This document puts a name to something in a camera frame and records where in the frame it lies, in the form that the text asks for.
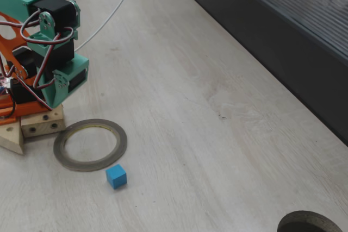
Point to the small blue cube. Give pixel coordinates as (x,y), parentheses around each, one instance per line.
(116,177)

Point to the short wooden base block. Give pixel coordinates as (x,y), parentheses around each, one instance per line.
(40,127)

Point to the orange board holder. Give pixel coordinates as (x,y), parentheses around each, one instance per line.
(6,121)

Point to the grey partition with ribbed glass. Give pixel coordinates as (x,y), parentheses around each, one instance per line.
(272,39)

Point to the green gripper with servo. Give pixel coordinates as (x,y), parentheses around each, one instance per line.
(71,72)

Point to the long wooden plank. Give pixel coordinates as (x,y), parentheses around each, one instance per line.
(12,139)

